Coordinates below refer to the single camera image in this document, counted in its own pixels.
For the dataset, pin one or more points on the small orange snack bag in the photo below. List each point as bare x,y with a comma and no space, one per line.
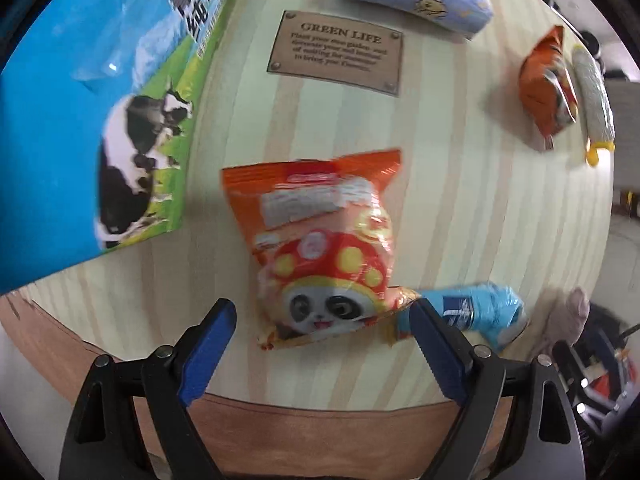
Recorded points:
546,89

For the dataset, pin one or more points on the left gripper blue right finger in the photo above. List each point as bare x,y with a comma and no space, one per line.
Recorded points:
541,439

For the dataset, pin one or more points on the orange panda snack bag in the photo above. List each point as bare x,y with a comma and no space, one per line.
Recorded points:
324,244

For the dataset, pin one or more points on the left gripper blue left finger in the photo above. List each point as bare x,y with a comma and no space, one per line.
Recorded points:
104,439

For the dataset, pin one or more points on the pink plush cloth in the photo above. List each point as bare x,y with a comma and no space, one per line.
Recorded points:
565,322

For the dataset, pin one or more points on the blue milk carton box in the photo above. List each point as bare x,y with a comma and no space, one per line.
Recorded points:
99,100

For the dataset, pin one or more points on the brown Green Life plaque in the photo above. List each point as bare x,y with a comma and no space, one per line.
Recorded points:
330,48

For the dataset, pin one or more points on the light blue tissue packet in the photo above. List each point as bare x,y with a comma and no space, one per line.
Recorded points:
496,312

